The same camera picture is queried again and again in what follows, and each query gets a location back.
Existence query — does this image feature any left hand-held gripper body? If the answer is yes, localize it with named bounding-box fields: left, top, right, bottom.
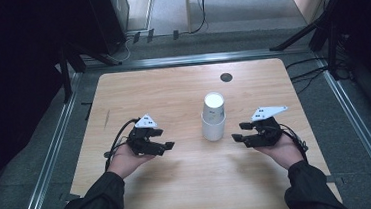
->
left=124, top=111, right=165, bottom=159

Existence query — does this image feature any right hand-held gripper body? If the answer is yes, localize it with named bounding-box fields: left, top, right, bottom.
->
left=240, top=104, right=292, bottom=149

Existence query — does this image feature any white paper cup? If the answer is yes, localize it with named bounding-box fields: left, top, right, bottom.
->
left=200, top=90, right=227, bottom=126
left=200, top=111, right=229, bottom=143

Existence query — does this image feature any person's left hand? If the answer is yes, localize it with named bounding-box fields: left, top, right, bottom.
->
left=104, top=140, right=158, bottom=181

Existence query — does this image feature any person's right hand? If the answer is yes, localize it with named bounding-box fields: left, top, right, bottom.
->
left=252, top=131, right=306, bottom=173

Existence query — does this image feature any black tripod stand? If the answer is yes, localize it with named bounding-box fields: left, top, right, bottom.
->
left=265, top=0, right=355, bottom=86
left=52, top=38, right=126, bottom=105

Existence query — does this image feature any black computer tower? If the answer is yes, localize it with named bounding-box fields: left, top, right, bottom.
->
left=86, top=0, right=134, bottom=58

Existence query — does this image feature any left hand-held gripper cable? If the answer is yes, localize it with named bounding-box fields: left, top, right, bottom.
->
left=100, top=117, right=145, bottom=172

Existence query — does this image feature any hand-held gripper cable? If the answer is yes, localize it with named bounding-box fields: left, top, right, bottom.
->
left=100, top=117, right=145, bottom=172
left=278, top=120, right=310, bottom=165

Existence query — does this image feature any right hand-held gripper cable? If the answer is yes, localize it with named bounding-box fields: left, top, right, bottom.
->
left=278, top=120, right=310, bottom=165

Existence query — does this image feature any dark round cable grommet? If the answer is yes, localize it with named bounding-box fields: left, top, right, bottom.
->
left=219, top=72, right=234, bottom=84

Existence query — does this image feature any black floor cable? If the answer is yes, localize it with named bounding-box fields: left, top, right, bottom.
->
left=289, top=66, right=331, bottom=96

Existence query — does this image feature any white floor cable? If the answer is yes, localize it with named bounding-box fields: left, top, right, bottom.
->
left=105, top=35, right=137, bottom=66

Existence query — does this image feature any black hanging cable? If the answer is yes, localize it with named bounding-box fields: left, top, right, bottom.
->
left=186, top=0, right=210, bottom=35

